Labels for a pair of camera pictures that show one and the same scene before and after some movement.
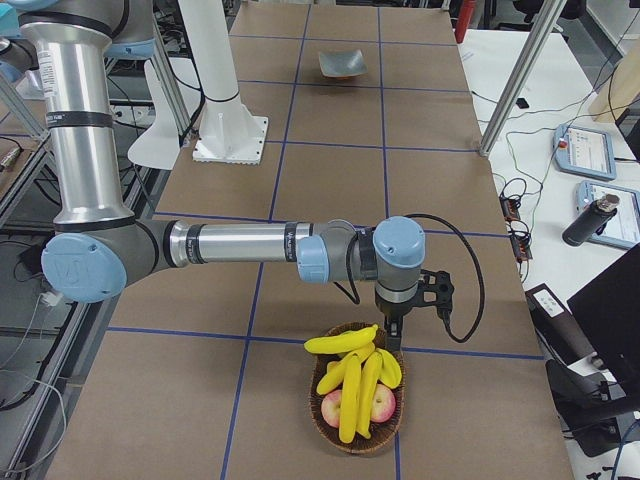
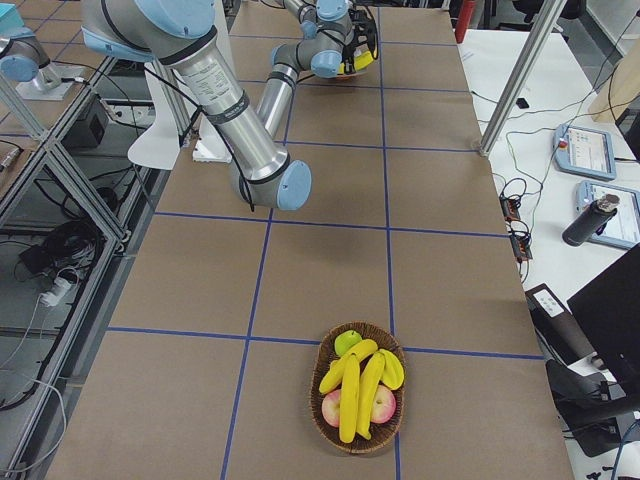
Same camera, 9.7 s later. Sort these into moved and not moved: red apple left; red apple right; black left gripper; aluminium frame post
Moved: black left gripper
Not moved: red apple right; red apple left; aluminium frame post
